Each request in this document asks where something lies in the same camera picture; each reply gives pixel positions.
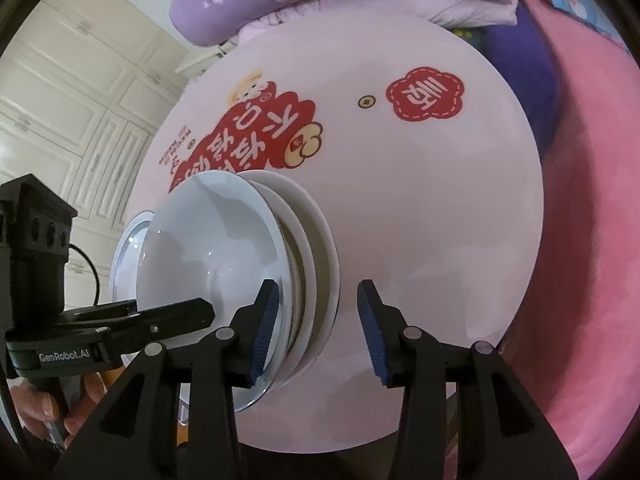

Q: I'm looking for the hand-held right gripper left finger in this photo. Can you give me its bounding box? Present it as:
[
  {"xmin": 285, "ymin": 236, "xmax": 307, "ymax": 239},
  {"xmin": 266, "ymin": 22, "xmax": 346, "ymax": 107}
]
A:
[{"xmin": 52, "ymin": 280, "xmax": 281, "ymax": 480}]

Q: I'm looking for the white ceramic bowl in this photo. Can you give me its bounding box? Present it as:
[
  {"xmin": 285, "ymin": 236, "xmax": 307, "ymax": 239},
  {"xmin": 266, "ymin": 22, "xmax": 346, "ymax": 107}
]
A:
[
  {"xmin": 257, "ymin": 170, "xmax": 342, "ymax": 376},
  {"xmin": 245, "ymin": 172, "xmax": 321, "ymax": 391},
  {"xmin": 136, "ymin": 171, "xmax": 291, "ymax": 413}
]

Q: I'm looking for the black cable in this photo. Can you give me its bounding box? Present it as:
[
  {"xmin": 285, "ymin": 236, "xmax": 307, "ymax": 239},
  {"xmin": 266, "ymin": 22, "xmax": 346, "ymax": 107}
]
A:
[{"xmin": 67, "ymin": 244, "xmax": 101, "ymax": 307}]

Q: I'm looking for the person's left hand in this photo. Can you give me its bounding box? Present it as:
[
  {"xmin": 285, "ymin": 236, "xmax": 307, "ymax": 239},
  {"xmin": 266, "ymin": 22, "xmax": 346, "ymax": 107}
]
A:
[{"xmin": 10, "ymin": 372, "xmax": 108, "ymax": 453}]

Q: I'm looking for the folded light pink blanket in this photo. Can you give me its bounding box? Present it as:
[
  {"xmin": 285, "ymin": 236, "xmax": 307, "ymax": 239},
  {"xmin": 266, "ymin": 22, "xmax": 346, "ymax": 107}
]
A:
[{"xmin": 237, "ymin": 0, "xmax": 518, "ymax": 46}]

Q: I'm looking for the pink fleece blanket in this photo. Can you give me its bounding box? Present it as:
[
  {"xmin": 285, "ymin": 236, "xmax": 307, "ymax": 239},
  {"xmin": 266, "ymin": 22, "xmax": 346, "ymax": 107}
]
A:
[{"xmin": 500, "ymin": 0, "xmax": 640, "ymax": 476}]

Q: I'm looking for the cream nightstand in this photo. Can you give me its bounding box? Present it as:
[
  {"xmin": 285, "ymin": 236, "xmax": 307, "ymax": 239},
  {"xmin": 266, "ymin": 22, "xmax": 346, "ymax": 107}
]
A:
[{"xmin": 175, "ymin": 40, "xmax": 241, "ymax": 78}]

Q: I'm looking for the white plate with grey rim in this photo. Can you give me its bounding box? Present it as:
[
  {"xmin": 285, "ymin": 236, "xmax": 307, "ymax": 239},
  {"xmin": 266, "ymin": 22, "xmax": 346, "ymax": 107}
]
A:
[{"xmin": 109, "ymin": 210, "xmax": 157, "ymax": 311}]

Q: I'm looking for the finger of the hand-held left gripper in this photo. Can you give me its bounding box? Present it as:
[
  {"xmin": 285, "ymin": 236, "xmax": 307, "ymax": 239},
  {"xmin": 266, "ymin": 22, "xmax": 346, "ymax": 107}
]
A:
[{"xmin": 100, "ymin": 298, "xmax": 217, "ymax": 361}]

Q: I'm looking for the cream panelled wardrobe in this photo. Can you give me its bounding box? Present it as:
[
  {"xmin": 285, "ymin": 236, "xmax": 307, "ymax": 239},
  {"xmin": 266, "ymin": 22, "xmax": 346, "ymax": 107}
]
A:
[{"xmin": 0, "ymin": 0, "xmax": 201, "ymax": 306}]

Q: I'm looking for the blue cartoon pillow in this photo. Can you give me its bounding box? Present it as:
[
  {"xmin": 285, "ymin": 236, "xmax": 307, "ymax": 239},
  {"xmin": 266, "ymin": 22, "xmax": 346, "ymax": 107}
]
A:
[{"xmin": 530, "ymin": 0, "xmax": 631, "ymax": 56}]

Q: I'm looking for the round pink printed table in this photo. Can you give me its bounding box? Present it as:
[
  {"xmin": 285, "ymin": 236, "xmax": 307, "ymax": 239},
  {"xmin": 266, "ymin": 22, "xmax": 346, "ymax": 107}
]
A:
[{"xmin": 127, "ymin": 10, "xmax": 546, "ymax": 453}]

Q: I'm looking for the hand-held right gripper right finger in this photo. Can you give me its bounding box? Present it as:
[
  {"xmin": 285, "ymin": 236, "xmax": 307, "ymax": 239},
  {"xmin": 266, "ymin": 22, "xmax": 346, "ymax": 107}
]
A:
[{"xmin": 356, "ymin": 280, "xmax": 581, "ymax": 480}]

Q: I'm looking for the dark purple cloth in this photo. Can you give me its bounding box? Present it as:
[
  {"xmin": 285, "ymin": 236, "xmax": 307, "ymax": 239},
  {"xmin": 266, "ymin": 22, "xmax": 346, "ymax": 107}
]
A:
[{"xmin": 480, "ymin": 7, "xmax": 561, "ymax": 146}]

